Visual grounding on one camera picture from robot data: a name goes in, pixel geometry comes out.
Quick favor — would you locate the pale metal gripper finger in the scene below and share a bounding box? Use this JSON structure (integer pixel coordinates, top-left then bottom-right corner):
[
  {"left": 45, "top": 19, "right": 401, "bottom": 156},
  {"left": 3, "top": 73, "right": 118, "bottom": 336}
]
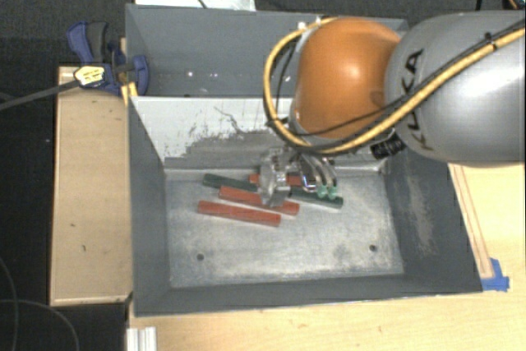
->
[
  {"left": 260, "top": 174, "right": 279, "bottom": 204},
  {"left": 270, "top": 184, "right": 294, "bottom": 210}
]

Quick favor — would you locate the red-brown flat block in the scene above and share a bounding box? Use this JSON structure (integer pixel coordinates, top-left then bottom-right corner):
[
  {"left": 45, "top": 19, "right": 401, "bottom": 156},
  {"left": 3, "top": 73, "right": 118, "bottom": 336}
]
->
[
  {"left": 218, "top": 184, "right": 302, "bottom": 216},
  {"left": 196, "top": 199, "right": 283, "bottom": 229},
  {"left": 247, "top": 173, "right": 304, "bottom": 188}
]

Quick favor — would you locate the dark green flat block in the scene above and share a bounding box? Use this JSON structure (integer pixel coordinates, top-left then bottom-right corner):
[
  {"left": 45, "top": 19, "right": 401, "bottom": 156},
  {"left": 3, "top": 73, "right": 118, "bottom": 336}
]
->
[{"left": 201, "top": 173, "right": 261, "bottom": 192}]

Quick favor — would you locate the grey metal bin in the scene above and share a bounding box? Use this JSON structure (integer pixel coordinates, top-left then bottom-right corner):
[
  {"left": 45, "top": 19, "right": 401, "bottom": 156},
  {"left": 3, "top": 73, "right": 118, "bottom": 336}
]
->
[{"left": 124, "top": 2, "right": 484, "bottom": 318}]

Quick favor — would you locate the pale wood board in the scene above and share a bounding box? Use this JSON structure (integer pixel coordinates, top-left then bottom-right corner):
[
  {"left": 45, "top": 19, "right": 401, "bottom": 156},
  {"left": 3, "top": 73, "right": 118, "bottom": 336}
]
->
[{"left": 48, "top": 65, "right": 135, "bottom": 307}]

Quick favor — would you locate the black cylinder on white bracket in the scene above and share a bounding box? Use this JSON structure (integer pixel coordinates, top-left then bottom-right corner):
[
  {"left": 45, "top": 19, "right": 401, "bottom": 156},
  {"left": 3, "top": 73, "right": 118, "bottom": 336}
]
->
[{"left": 368, "top": 134, "right": 405, "bottom": 160}]

